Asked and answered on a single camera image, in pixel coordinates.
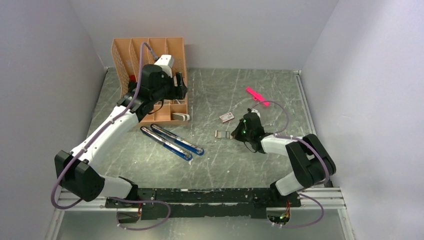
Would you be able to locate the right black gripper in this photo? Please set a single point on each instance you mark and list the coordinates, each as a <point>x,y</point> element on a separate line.
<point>236,133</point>

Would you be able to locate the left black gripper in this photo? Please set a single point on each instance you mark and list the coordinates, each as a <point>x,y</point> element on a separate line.
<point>180,91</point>

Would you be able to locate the red white staple box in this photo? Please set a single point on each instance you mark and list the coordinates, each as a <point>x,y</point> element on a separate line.
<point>226,117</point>

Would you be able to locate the blue stapler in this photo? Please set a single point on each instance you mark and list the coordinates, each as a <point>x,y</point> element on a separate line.
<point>184,154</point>
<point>177,139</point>

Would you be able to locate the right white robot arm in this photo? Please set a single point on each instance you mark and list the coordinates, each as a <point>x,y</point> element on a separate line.
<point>311,164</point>

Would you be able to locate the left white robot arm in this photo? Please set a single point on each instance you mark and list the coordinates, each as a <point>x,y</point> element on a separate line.
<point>74,169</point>

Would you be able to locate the white grey stapler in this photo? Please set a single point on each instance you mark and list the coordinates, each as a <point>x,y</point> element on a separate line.
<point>177,116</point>

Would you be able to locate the pink plastic clip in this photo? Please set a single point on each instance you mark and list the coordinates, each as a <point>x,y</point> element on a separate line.
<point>257,96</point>

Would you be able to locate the red black bottle left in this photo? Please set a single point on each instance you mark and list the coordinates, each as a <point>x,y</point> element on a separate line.
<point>132,78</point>

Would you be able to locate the orange plastic desk organizer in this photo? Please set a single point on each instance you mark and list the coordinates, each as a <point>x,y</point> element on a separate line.
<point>136,56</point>

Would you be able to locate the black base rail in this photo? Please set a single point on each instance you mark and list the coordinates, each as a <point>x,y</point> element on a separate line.
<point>206,202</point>

